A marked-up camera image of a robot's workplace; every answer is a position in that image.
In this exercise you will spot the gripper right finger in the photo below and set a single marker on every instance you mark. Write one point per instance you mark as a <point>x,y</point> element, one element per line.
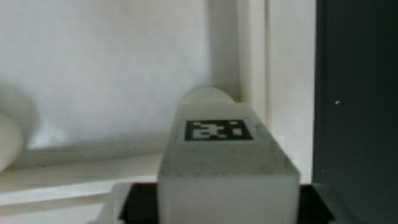
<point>323,208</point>

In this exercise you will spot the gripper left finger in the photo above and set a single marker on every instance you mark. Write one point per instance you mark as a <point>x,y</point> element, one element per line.
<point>131,206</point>

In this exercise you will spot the white leg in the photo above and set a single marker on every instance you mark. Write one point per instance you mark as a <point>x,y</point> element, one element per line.
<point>229,179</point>

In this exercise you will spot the white square table top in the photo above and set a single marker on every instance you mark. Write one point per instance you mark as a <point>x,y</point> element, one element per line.
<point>104,59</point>

